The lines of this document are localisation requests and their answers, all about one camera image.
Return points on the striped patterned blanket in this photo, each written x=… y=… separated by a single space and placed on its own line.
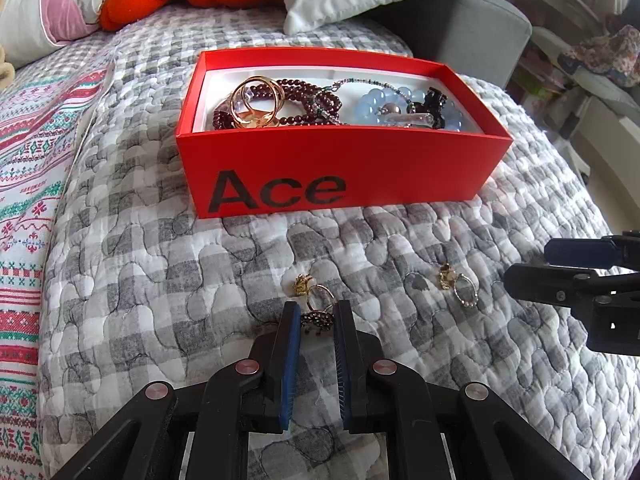
x=30 y=185

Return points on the red cardboard box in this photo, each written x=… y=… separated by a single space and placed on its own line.
x=350 y=160

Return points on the white pink pillow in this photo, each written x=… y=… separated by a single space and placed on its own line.
x=35 y=15

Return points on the gold stone earring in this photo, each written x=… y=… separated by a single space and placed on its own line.
x=445 y=279

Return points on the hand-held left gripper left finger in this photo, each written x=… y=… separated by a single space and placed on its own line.
x=290 y=360

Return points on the grey checked quilt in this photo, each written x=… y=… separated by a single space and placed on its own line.
x=200 y=285

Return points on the grey pearl bead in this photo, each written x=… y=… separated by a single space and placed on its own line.
x=390 y=107

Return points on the gold bangles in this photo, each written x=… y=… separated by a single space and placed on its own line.
x=256 y=121

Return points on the floral cloth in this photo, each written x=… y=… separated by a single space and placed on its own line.
x=607 y=57

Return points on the clear crystal pendant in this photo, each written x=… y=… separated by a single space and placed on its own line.
x=407 y=120

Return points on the white office chair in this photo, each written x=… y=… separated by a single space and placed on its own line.
x=595 y=105

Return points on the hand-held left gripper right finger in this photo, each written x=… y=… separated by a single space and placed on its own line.
x=342 y=360

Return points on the dark jeweled brooch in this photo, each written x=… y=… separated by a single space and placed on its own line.
x=317 y=321

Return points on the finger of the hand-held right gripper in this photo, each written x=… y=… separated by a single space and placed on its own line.
x=575 y=253
x=545 y=285

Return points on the grey ottoman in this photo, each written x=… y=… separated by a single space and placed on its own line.
x=450 y=30

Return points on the black hair clip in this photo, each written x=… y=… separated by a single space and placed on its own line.
x=432 y=105

